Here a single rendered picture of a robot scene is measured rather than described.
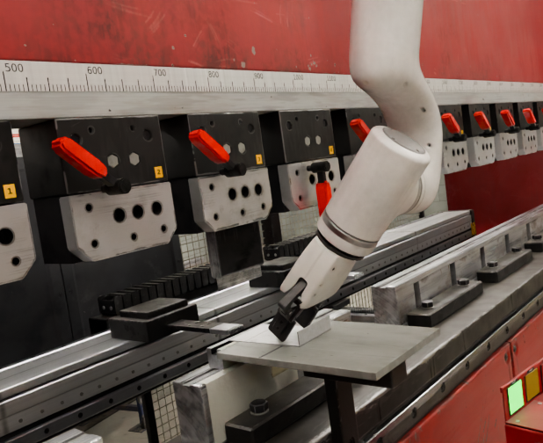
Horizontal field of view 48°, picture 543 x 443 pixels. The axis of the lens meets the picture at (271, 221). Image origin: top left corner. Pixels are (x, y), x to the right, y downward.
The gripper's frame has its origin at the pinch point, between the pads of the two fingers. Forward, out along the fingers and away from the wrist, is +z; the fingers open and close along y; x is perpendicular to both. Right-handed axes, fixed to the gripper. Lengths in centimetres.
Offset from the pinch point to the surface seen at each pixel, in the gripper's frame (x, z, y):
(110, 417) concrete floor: -104, 224, -131
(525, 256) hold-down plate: 13, 5, -109
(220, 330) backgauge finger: -9.4, 10.6, 0.7
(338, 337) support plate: 6.9, -2.7, -0.8
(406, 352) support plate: 16.0, -10.4, 3.0
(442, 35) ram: -31, -37, -78
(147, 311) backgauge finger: -22.6, 18.0, 2.2
